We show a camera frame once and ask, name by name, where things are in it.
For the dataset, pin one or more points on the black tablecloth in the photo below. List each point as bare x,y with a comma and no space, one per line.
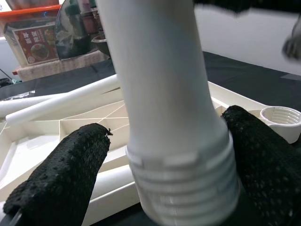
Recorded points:
235,77

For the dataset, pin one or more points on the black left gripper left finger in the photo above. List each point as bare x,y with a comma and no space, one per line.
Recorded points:
58,176

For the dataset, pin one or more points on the orange-lidded clear storage box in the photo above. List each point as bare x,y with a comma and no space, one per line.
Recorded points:
23,11

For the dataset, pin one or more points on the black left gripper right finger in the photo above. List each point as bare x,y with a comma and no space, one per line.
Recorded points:
263,176

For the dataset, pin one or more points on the black metal wok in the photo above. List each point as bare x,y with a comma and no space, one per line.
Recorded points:
101,46

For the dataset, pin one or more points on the white plastic table top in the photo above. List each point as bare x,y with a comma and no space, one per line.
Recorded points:
47,127

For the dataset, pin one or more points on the white plastic table leg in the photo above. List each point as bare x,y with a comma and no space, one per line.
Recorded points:
58,103
160,94
14,106

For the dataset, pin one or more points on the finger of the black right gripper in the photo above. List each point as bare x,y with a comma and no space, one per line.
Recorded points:
235,5

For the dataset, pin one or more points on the red printed food carton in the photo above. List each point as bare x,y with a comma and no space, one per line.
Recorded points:
35,47

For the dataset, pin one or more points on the beige woven bench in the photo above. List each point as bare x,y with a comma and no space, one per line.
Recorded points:
58,68

